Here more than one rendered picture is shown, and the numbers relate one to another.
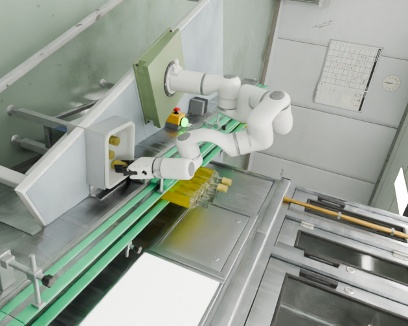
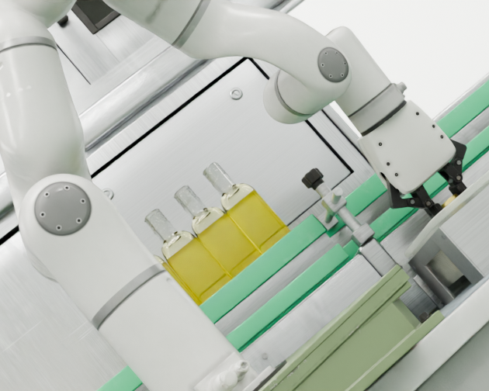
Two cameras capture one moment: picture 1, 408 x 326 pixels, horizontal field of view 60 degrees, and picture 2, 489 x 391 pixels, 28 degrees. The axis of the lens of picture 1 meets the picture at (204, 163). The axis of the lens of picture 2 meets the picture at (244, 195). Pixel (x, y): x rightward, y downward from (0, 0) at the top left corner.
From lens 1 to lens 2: 171 cm
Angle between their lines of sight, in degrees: 76
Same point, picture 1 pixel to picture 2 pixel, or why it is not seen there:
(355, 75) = not seen: outside the picture
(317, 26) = not seen: outside the picture
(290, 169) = not seen: outside the picture
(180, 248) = (299, 149)
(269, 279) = (140, 32)
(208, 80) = (141, 251)
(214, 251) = (226, 115)
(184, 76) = (209, 333)
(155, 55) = (349, 318)
